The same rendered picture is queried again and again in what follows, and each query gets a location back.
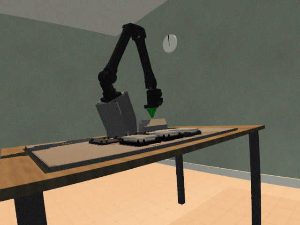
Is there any white plate lid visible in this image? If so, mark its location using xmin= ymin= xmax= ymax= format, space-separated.
xmin=147 ymin=130 xmax=180 ymax=135

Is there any beige button panel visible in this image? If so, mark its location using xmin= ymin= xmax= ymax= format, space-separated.
xmin=137 ymin=118 xmax=172 ymax=133

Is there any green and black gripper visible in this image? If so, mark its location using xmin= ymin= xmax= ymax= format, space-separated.
xmin=144 ymin=97 xmax=159 ymax=118

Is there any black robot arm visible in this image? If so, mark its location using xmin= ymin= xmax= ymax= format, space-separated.
xmin=98 ymin=23 xmax=163 ymax=105

